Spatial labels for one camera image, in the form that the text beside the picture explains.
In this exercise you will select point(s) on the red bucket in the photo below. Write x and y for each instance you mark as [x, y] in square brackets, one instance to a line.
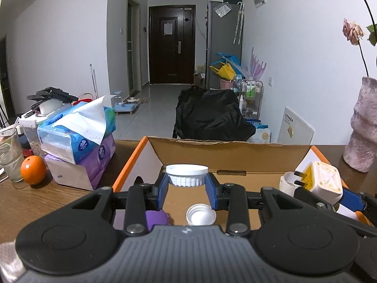
[79, 102]

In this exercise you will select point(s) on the grey glass door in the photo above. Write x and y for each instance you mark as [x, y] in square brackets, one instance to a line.
[134, 44]

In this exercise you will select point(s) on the clear plastic bag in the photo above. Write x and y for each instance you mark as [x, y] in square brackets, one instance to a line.
[223, 11]

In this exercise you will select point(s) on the dark entrance door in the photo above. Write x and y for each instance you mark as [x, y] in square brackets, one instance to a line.
[172, 50]

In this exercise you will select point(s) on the small cardboard box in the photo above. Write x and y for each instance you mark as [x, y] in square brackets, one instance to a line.
[198, 79]

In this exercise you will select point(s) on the pet food bowl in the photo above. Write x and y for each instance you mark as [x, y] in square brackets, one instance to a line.
[132, 100]

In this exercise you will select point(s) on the black device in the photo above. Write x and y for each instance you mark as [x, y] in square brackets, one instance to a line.
[53, 94]

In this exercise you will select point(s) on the white and blue bag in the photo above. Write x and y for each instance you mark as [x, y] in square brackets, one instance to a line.
[262, 134]

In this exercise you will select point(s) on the white tape roll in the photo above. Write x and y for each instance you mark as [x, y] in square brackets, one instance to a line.
[287, 184]

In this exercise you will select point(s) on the clear drinking straw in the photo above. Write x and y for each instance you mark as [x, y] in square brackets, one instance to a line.
[15, 129]

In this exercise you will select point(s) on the folded clear umbrella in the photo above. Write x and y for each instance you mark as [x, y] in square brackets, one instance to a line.
[240, 20]

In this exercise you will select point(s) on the pink textured vase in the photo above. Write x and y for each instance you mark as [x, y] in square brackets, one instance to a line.
[362, 141]

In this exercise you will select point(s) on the purple fairy wings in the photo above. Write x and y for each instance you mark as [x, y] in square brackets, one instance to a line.
[254, 66]

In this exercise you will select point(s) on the metal trolley with bottles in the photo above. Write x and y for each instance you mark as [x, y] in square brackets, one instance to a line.
[250, 97]

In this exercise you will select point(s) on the white yellow plug adapter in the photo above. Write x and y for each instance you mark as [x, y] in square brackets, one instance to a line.
[322, 179]

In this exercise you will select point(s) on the white board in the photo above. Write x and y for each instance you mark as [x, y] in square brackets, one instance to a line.
[294, 129]

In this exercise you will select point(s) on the pale patterned cloth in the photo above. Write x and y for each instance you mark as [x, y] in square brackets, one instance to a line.
[10, 263]

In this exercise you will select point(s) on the white screw cap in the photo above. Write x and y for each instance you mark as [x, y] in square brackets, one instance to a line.
[201, 216]

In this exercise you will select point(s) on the cardboard box with red sides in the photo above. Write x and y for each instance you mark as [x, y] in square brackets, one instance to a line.
[229, 156]

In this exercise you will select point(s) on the white round device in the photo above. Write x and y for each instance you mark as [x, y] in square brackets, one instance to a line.
[51, 107]

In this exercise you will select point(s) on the grey refrigerator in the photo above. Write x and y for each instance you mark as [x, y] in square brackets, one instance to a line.
[222, 35]

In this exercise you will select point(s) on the clear drinking glass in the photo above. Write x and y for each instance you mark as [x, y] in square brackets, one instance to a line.
[11, 159]

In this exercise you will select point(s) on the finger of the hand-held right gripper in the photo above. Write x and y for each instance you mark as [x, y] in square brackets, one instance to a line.
[312, 202]
[355, 200]

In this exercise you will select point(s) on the blue pet water dispenser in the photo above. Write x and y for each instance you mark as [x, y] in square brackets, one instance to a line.
[119, 101]

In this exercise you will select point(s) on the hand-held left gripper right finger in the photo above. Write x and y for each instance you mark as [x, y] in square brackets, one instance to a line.
[212, 194]

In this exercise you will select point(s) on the purple tissue pack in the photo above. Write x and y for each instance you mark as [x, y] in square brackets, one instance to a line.
[103, 160]

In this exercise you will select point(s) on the blue tissue pack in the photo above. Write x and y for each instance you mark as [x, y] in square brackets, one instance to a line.
[67, 141]

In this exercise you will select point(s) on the pink bin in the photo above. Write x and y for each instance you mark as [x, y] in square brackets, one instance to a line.
[226, 84]

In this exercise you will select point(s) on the black cloth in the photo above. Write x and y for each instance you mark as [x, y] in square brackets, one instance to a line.
[212, 115]

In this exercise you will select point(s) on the purple plastic funnel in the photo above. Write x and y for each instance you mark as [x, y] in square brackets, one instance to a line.
[156, 219]

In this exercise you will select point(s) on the orange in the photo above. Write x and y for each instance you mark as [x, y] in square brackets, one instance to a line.
[33, 170]

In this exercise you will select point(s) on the dried rose bouquet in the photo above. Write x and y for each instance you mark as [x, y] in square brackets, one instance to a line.
[353, 32]

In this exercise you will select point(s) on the clear container with white lid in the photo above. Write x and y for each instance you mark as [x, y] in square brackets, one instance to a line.
[31, 137]

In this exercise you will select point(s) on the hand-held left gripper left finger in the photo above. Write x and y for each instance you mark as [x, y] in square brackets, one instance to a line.
[162, 194]

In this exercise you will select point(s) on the white wall socket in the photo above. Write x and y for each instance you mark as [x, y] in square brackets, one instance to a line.
[271, 81]

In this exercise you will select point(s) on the blue folding rack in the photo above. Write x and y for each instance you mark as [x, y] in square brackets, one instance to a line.
[226, 57]

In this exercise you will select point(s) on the yellow bag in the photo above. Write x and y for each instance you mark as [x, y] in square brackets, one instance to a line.
[223, 71]

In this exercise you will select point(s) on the paper notice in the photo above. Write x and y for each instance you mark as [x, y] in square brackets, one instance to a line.
[168, 28]

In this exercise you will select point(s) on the white ribbed jar lid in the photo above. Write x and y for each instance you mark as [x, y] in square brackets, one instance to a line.
[187, 175]

